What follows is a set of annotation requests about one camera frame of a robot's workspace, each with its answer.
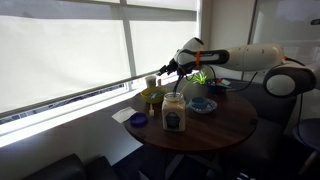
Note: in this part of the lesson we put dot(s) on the blue jar lid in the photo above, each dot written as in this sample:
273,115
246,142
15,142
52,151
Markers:
138,120

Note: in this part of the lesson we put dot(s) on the green plant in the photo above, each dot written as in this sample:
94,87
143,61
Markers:
199,78

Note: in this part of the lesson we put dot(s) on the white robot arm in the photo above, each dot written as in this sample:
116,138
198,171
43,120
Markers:
285,77

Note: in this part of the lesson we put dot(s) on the white paper napkin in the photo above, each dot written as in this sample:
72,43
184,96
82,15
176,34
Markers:
124,114

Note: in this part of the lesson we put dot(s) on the teal cup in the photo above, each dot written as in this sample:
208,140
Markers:
199,102

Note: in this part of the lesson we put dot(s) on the black chair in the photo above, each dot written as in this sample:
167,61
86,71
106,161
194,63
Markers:
263,116

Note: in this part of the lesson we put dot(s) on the dark blue bowl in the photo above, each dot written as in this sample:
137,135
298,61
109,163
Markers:
218,86

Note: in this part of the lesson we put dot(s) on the yellow bowl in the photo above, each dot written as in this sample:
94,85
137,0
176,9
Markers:
153,95

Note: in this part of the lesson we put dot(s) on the round wooden table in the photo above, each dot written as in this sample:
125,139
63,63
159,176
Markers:
204,133

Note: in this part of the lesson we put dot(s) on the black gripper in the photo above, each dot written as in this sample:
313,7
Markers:
171,67

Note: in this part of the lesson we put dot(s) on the white mayonnaise jar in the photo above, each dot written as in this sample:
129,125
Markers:
173,112

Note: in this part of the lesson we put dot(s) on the blue white saucer plate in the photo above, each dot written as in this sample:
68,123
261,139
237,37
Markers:
212,105

